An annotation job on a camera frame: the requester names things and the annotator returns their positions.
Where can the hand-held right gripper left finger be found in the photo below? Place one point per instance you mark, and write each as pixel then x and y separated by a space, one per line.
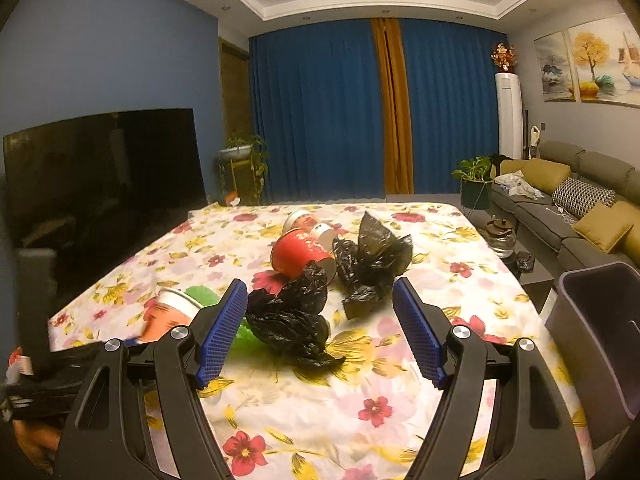
pixel 220 332

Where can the green plastic bag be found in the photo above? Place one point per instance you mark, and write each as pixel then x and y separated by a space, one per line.
pixel 240 337

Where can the wooden wall panel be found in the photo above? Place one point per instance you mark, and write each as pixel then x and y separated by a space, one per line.
pixel 235 105

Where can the black television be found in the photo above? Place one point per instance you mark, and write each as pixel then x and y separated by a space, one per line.
pixel 100 195

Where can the red paper cup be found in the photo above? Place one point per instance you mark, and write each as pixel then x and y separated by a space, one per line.
pixel 297 255

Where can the grey plastic bin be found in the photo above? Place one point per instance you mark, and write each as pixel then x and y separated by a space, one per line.
pixel 600 350

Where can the small grey landscape painting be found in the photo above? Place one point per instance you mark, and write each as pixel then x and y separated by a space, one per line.
pixel 554 67

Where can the white orange-print paper cup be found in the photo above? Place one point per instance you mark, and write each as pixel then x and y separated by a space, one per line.
pixel 170 315
pixel 305 225

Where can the black plastic bag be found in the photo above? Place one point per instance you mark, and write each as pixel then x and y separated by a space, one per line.
pixel 370 270
pixel 285 320

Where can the black white patterned pillow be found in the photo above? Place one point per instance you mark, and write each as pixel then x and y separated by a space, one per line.
pixel 582 197

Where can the stick vacuum cleaner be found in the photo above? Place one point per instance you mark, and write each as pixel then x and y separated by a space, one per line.
pixel 532 135

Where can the golden flower ornament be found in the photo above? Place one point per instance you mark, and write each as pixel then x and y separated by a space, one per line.
pixel 504 57

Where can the yellow pillow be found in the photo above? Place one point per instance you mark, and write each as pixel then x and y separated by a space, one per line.
pixel 537 175
pixel 634 245

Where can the orange curtain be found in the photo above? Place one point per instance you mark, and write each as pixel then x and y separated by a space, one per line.
pixel 395 110

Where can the floral tablecloth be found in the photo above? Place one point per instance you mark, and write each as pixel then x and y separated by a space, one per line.
pixel 350 410

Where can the yellow square cushion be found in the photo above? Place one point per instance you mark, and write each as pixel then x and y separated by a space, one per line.
pixel 602 227

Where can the blue curtain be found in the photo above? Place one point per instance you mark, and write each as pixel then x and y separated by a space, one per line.
pixel 315 110
pixel 450 100

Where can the trailing plant on stand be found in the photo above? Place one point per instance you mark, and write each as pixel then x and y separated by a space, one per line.
pixel 245 152

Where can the grey sectional sofa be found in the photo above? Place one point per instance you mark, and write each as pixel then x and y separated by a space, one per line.
pixel 545 220

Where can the white standing air conditioner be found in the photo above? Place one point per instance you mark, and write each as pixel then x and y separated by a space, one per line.
pixel 509 115

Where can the wide sailboat painting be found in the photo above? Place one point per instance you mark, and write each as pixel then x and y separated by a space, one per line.
pixel 605 60

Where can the small orange object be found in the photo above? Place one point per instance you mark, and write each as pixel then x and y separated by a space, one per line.
pixel 232 199

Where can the dark clothes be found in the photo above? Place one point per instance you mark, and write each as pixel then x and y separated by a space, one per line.
pixel 498 162

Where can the potted green plant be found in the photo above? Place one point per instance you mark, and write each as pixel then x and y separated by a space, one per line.
pixel 475 170

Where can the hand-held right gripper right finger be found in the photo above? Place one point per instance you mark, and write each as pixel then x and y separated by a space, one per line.
pixel 417 332

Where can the white clothes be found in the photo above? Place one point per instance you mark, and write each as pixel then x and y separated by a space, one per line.
pixel 520 185

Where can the person's left hand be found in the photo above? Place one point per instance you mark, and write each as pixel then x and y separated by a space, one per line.
pixel 37 442

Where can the dark coffee table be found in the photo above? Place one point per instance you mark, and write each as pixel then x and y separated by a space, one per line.
pixel 537 280

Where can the tea set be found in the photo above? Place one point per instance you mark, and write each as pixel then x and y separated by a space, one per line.
pixel 500 237

